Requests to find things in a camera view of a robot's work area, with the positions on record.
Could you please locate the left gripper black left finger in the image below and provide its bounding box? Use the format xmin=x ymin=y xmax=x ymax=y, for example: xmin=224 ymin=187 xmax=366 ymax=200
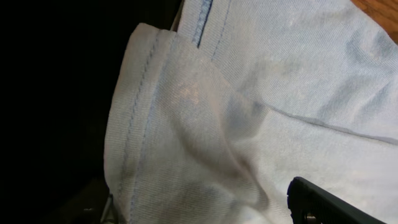
xmin=46 ymin=179 xmax=109 ymax=224

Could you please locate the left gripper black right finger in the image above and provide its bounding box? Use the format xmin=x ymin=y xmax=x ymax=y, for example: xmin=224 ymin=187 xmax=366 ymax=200
xmin=287 ymin=177 xmax=384 ymax=224

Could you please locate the black shirt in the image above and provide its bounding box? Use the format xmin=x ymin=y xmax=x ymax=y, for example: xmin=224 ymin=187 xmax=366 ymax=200
xmin=1 ymin=0 xmax=180 ymax=223

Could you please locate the light blue t-shirt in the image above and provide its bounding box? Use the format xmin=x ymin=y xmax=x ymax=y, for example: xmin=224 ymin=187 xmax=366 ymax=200
xmin=104 ymin=1 xmax=397 ymax=223

